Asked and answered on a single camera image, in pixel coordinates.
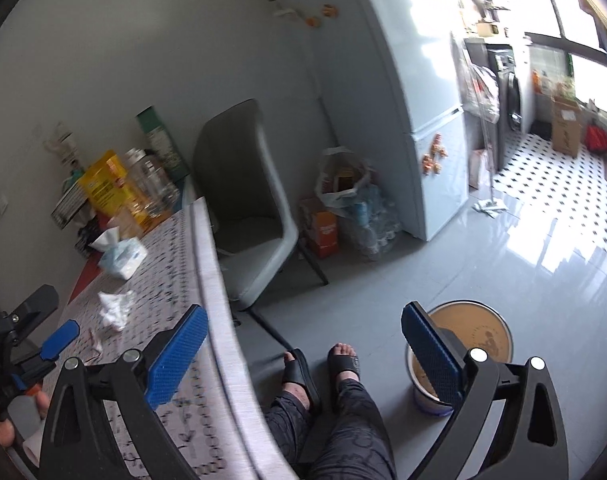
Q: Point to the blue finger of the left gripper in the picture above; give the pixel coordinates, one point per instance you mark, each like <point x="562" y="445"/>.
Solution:
<point x="65" y="335"/>

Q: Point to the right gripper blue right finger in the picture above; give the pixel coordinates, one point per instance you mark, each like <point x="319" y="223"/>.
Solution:
<point x="441" y="361"/>

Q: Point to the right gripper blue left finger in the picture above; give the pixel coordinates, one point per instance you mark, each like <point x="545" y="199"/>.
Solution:
<point x="174" y="350"/>

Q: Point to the round trash bin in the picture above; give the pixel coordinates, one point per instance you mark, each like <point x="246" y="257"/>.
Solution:
<point x="477" y="326"/>

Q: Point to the crumpled white tissue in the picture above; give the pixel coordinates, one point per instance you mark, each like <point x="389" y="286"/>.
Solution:
<point x="115" y="309"/>

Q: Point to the patterned white tablecloth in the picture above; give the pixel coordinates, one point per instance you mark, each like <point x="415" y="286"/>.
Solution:
<point x="99" y="424"/>

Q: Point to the red placemat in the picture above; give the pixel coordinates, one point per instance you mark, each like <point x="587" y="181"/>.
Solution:
<point x="89" y="273"/>

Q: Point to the blue tissue pack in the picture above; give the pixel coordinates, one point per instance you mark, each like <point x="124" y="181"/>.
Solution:
<point x="120" y="258"/>

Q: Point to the person's right foot sandal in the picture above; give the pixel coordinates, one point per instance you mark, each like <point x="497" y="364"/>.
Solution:
<point x="343" y="364"/>

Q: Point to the person's foot sandal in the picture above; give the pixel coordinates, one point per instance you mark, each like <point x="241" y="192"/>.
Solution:
<point x="297" y="372"/>
<point x="343" y="364"/>

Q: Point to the person's legs dark trousers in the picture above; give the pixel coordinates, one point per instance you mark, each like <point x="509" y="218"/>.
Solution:
<point x="358" y="446"/>

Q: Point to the person's left foot sandal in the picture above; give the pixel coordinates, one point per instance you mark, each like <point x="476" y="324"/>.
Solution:
<point x="297" y="372"/>

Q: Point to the water bottle pack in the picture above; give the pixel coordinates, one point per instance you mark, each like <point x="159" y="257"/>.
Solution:
<point x="371" y="224"/>

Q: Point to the yellow snack bag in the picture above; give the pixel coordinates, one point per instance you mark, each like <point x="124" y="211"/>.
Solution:
<point x="110" y="190"/>

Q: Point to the white floor mop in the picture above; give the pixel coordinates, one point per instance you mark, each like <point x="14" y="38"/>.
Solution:
<point x="492" y="206"/>

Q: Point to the clear glass jar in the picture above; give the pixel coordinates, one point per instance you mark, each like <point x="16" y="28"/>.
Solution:
<point x="145" y="170"/>

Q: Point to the orange paper bag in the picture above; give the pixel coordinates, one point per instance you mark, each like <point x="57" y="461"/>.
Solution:
<point x="321" y="231"/>

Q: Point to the white plastic bag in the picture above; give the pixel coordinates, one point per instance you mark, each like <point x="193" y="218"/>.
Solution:
<point x="341" y="177"/>

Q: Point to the grey dining chair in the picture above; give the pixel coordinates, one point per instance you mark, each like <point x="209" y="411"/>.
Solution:
<point x="254" y="228"/>

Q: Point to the green tall box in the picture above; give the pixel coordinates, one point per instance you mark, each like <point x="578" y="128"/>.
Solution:
<point x="162" y="144"/>

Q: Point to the cardboard box on floor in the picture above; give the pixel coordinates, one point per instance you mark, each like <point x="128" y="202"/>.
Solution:
<point x="566" y="126"/>

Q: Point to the red bag on floor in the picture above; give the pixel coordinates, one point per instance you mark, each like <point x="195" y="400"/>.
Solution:
<point x="596" y="139"/>

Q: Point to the washing machine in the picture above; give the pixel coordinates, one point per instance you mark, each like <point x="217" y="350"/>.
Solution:
<point x="505" y="135"/>

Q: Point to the white refrigerator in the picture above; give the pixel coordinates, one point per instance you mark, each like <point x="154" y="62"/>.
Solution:
<point x="388" y="83"/>

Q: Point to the black wire rack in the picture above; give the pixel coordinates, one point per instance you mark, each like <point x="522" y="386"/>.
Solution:
<point x="74" y="210"/>

